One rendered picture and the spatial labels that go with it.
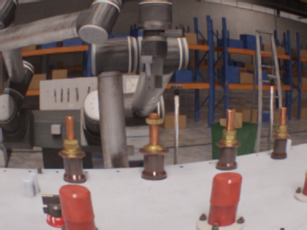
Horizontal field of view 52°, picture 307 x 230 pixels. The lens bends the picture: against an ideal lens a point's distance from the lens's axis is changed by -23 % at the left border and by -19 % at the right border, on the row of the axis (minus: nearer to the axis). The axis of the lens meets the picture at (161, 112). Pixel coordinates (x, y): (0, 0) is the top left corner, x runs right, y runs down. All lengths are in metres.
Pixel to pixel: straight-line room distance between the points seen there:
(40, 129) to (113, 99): 1.38
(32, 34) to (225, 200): 0.90
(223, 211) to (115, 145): 0.76
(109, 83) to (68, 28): 0.36
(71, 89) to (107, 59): 4.51
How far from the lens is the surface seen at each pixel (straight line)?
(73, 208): 0.68
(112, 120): 1.43
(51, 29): 1.23
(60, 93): 5.88
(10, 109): 2.27
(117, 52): 1.40
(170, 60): 1.44
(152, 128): 1.17
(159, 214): 0.92
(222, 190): 0.77
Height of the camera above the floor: 1.74
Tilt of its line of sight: 8 degrees down
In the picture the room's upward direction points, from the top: straight up
